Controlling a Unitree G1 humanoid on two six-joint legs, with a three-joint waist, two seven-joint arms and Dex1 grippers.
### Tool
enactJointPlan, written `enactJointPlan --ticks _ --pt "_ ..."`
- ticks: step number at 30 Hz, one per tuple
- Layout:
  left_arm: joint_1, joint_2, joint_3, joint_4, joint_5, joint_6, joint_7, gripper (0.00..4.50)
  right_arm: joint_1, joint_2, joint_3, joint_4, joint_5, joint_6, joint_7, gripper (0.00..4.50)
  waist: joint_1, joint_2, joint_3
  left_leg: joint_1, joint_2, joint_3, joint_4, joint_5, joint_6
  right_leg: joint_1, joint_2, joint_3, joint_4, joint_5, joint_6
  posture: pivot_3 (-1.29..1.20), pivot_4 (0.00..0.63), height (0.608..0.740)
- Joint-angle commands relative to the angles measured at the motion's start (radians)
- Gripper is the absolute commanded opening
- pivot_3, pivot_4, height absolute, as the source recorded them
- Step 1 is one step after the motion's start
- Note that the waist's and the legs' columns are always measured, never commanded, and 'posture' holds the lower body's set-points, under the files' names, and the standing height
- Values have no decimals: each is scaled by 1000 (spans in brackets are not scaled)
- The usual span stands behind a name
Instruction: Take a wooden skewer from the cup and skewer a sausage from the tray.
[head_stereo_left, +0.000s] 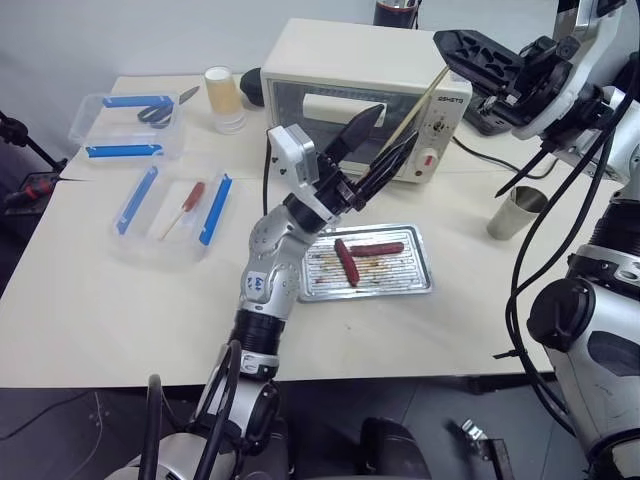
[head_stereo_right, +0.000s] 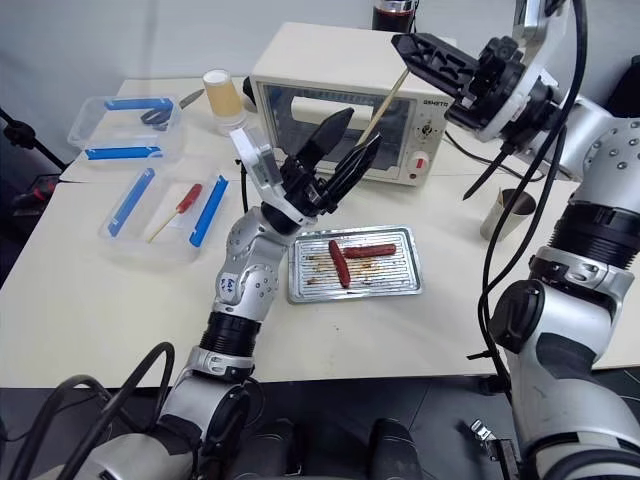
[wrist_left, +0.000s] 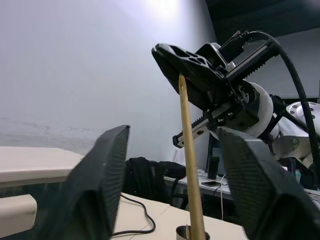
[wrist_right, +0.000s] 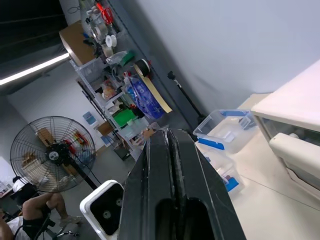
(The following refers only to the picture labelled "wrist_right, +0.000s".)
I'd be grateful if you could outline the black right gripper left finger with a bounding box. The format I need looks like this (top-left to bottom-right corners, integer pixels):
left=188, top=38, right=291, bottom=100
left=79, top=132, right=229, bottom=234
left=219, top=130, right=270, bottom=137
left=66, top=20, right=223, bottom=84
left=118, top=129, right=180, bottom=240

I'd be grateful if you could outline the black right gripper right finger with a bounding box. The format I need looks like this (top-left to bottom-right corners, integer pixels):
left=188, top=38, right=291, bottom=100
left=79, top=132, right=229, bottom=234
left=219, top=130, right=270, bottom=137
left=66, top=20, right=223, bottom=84
left=168, top=128, right=247, bottom=240

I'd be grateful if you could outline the clear bin with blue latches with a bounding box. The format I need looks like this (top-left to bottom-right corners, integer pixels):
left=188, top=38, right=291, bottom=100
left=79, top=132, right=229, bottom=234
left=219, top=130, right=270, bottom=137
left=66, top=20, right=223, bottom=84
left=192, top=108, right=259, bottom=154
left=194, top=141, right=245, bottom=199

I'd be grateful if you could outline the green plastic box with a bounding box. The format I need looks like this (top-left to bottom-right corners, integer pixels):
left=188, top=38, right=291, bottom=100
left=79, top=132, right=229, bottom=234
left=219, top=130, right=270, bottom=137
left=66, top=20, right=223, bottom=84
left=111, top=109, right=138, bottom=127

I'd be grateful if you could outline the blue patterned plastic bag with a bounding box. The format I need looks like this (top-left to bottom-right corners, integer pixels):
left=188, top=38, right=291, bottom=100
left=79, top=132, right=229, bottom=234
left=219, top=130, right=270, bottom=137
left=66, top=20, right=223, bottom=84
left=123, top=75, right=166, bottom=120

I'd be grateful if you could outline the black tripod stand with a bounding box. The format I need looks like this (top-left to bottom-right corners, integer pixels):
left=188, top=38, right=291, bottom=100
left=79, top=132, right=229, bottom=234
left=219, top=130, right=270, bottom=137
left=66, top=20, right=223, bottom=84
left=166, top=70, right=206, bottom=124

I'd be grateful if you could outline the black standing floor fan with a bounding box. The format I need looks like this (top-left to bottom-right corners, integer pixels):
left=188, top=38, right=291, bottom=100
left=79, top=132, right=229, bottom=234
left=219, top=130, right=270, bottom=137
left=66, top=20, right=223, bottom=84
left=9, top=115, right=103, bottom=194

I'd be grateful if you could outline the white metal storage shelf rack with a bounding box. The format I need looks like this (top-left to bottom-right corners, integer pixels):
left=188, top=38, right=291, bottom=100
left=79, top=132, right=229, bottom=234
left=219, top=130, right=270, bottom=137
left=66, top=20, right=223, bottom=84
left=58, top=0, right=174, bottom=161

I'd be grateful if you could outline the black office chair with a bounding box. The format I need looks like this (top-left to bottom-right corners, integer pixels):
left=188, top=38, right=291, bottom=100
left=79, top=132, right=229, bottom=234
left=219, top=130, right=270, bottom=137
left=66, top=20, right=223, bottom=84
left=14, top=214, right=81, bottom=240

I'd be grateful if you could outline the black tape roll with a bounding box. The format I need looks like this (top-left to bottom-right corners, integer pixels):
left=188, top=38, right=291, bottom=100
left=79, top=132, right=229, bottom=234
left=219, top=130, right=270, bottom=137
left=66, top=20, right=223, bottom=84
left=134, top=58, right=152, bottom=79

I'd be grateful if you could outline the seated person with white cap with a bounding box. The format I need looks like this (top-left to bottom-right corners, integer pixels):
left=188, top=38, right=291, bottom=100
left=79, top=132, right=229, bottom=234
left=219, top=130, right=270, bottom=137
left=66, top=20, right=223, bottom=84
left=0, top=175, right=84, bottom=240

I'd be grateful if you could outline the cream countertop oven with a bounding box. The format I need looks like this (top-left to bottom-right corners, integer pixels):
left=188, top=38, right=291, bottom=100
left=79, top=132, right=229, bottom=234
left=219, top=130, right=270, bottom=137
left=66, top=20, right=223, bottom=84
left=250, top=58, right=320, bottom=210

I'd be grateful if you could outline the brown cardboard box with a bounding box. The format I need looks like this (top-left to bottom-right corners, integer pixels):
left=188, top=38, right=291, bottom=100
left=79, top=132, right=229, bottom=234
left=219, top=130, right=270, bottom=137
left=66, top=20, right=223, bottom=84
left=58, top=20, right=101, bottom=67

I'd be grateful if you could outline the long ceiling light strip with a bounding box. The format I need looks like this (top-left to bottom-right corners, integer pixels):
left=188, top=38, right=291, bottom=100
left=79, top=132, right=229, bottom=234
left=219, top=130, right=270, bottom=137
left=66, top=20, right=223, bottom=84
left=0, top=52, right=71, bottom=87

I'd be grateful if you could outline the red packaged tool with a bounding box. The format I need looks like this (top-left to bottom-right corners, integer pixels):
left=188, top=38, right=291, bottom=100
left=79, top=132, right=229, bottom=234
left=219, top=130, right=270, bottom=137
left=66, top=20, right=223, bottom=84
left=95, top=1, right=115, bottom=25

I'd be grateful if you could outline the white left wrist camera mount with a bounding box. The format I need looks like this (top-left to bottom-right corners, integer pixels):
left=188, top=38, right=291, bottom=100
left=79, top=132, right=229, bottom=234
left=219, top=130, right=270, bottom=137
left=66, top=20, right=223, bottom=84
left=79, top=179, right=125, bottom=240

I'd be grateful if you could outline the white wire spool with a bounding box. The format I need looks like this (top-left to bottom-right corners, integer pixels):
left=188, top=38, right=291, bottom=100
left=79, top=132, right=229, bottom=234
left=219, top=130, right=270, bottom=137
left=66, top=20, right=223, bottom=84
left=104, top=34, right=119, bottom=49

